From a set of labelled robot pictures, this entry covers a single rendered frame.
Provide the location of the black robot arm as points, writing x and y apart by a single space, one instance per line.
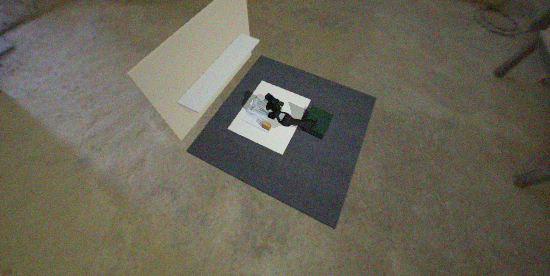
287 120

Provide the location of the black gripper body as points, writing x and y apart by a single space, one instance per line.
271 115

